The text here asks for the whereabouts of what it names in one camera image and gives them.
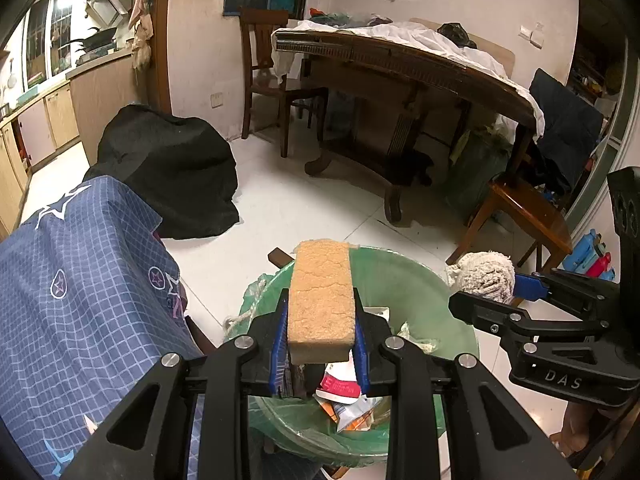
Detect beige kitchen cabinets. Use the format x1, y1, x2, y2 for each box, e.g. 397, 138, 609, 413
0, 50, 146, 236

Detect hanging cloths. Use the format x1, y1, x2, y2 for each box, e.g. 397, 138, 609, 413
129, 0, 153, 71

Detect green sack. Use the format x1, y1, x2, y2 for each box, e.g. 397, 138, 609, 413
445, 127, 513, 211

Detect black wok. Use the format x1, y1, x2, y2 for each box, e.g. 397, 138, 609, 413
65, 27, 118, 53

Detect dark jacket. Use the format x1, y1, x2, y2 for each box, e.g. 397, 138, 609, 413
529, 67, 605, 196

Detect black cloth cover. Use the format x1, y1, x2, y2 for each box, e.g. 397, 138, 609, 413
82, 104, 241, 240

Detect white cloth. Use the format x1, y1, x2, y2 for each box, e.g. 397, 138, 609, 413
271, 19, 546, 141

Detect tan sponge block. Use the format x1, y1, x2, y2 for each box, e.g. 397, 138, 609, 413
288, 240, 356, 366

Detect dark wooden table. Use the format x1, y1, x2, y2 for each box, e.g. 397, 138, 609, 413
272, 27, 538, 223

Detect blue checked tablecloth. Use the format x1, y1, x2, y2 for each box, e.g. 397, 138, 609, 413
0, 175, 321, 480

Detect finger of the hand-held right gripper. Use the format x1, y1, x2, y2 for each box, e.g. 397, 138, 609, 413
512, 269, 566, 303
448, 291, 541, 346

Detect green lined waste bin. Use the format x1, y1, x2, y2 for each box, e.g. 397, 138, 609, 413
239, 246, 481, 468

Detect cream knitted cloth ball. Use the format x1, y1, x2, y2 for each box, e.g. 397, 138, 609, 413
445, 251, 516, 306

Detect white wall switch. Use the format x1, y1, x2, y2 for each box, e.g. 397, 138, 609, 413
519, 22, 546, 50

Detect person's right hand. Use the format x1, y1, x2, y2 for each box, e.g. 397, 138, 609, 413
550, 400, 606, 461

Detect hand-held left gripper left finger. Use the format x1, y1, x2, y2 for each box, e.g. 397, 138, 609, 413
60, 287, 291, 480

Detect wooden dining chair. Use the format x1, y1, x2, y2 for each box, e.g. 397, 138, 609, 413
239, 7, 330, 158

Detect kitchen window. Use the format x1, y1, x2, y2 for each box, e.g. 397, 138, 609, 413
22, 0, 76, 86

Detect brown wooden chair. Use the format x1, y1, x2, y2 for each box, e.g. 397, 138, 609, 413
446, 175, 573, 273

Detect black plastic bag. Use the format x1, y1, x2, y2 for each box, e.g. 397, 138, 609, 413
437, 22, 477, 50

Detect steel range hood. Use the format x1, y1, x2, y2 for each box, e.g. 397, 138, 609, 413
85, 0, 128, 26

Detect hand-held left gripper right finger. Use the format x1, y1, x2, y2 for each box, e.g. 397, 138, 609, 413
350, 287, 568, 480

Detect blue plastic toy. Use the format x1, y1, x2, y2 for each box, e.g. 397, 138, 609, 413
562, 230, 606, 271

